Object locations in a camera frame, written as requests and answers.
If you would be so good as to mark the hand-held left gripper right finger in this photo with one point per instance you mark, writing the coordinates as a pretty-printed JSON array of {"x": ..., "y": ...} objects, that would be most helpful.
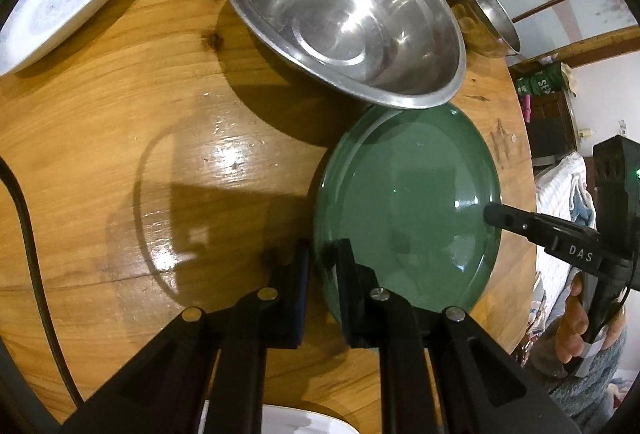
[{"x": 345, "y": 294}]

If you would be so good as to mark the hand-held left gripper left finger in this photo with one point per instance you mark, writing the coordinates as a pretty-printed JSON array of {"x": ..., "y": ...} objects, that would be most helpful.
[{"x": 301, "y": 294}]

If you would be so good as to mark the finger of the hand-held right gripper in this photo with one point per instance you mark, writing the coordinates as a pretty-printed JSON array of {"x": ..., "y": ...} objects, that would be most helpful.
[{"x": 530, "y": 229}]

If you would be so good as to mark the green plate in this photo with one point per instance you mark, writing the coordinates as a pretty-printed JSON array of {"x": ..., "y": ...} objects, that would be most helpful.
[{"x": 415, "y": 194}]

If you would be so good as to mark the large steel basin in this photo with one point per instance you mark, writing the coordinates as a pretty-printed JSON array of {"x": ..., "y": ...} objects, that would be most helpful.
[{"x": 340, "y": 14}]

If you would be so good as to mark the person's right forearm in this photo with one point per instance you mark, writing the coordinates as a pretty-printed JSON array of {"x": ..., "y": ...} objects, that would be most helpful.
[{"x": 585, "y": 394}]

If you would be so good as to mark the person's right hand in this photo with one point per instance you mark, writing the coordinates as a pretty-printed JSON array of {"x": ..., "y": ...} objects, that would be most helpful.
[{"x": 572, "y": 319}]

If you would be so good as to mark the white printed blanket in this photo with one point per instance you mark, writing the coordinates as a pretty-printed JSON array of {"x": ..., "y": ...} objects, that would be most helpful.
[{"x": 560, "y": 184}]

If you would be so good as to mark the dark wooden cabinet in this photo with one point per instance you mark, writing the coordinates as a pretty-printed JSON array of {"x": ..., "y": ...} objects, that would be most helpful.
[{"x": 550, "y": 134}]

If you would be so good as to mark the plain white plate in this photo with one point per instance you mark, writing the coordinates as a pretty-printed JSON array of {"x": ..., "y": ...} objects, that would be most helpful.
[{"x": 300, "y": 421}]

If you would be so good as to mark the green cloth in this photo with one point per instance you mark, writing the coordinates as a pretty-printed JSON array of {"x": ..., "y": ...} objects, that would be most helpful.
[{"x": 542, "y": 82}]

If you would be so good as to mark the small embossed steel bowl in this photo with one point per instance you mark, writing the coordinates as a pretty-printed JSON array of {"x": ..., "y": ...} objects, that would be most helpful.
[{"x": 492, "y": 9}]

